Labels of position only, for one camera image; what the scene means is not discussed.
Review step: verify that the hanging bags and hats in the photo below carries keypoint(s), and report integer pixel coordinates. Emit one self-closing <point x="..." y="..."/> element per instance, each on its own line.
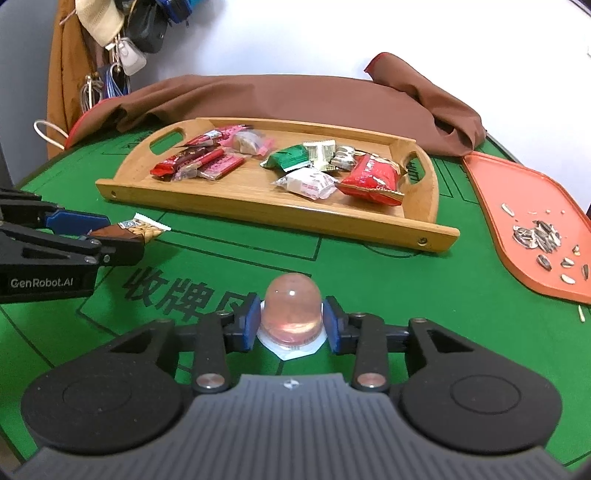
<point x="128" y="31"/>

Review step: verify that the orange plastic tray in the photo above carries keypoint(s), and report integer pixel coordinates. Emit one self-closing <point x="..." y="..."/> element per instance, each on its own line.
<point x="497" y="181"/>

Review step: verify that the pink jelly cup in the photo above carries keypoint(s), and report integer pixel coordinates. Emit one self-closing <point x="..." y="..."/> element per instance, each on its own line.
<point x="291" y="324"/>

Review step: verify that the gold nut packet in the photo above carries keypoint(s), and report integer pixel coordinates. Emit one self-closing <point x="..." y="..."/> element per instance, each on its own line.
<point x="328" y="156"/>

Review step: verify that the pile of sunflower seeds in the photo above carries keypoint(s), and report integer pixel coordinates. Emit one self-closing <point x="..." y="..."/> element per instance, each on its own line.
<point x="548" y="255"/>

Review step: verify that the green snack packet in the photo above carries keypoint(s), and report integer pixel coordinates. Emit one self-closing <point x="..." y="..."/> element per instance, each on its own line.
<point x="289" y="159"/>

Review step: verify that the orange brown coat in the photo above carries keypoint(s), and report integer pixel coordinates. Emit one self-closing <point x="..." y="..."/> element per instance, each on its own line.
<point x="71" y="60"/>

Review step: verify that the red biscuit packet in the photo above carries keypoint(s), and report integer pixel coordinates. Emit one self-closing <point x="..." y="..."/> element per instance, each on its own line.
<point x="211" y="166"/>

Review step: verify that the red brown chocolate bar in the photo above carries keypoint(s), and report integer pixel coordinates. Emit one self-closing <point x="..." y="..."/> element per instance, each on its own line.
<point x="167" y="168"/>

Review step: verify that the pink pastry packet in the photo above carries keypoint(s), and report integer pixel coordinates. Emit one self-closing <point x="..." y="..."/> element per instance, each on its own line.
<point x="250" y="142"/>

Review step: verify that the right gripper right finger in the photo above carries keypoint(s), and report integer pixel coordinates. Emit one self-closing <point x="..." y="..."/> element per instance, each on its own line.
<point x="369" y="339"/>

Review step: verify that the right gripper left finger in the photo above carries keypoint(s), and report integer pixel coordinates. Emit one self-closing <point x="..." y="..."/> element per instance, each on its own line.
<point x="215" y="335"/>

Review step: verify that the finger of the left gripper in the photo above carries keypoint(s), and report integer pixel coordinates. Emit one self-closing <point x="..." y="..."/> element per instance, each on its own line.
<point x="43" y="250"/>
<point x="31" y="211"/>

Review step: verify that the long red snack stick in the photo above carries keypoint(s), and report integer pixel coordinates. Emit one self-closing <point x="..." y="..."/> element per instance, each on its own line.
<point x="219" y="136"/>

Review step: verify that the brown cloth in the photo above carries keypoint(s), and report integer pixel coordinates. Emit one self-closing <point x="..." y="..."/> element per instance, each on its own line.
<point x="396" y="99"/>

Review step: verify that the brown cake snack packet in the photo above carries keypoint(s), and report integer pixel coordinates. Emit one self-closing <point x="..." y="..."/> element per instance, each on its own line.
<point x="139" y="227"/>

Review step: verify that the red peanut bag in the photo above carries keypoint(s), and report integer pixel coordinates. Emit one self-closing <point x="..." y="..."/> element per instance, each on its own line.
<point x="374" y="179"/>

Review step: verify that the white snack packet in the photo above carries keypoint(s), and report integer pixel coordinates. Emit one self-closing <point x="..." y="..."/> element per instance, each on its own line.
<point x="308" y="182"/>

